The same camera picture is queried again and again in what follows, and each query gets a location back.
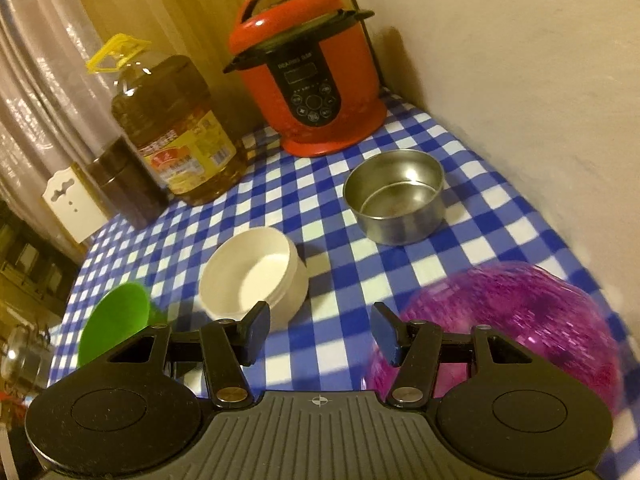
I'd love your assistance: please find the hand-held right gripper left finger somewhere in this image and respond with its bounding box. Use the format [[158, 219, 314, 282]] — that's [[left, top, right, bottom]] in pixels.
[[107, 301, 271, 408]]

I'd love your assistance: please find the red electric pressure cooker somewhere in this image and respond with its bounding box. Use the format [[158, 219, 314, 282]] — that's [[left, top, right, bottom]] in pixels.
[[222, 0, 389, 157]]

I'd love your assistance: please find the stainless steel bowl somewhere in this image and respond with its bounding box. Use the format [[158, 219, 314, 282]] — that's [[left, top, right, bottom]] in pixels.
[[343, 149, 446, 246]]

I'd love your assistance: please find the white plastic bowl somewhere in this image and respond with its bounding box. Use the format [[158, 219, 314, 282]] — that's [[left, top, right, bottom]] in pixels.
[[198, 227, 310, 334]]

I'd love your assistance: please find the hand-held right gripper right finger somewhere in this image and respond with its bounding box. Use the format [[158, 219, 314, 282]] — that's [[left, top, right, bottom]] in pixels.
[[371, 301, 535, 407]]

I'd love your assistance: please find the brown cylindrical canister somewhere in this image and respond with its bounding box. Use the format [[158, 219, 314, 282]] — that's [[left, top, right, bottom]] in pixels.
[[84, 137, 170, 231]]

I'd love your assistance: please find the large cooking oil bottle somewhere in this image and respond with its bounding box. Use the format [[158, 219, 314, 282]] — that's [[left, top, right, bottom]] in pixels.
[[86, 34, 247, 206]]

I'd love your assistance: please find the white chair back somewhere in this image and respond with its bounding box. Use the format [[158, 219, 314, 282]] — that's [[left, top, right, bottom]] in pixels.
[[42, 165, 109, 244]]

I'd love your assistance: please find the blue white checked tablecloth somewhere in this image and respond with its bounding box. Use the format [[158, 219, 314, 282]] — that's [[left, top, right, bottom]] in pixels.
[[47, 87, 640, 413]]

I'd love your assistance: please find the green plastic bowl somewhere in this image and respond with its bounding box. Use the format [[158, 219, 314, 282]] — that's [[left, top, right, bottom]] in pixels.
[[77, 282, 169, 368]]

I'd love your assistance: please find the stainless steel tiered container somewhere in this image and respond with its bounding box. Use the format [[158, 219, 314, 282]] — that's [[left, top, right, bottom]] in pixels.
[[0, 325, 52, 402]]

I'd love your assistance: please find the sheer shiny curtain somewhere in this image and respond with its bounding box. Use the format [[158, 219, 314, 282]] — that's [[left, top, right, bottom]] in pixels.
[[0, 0, 132, 211]]

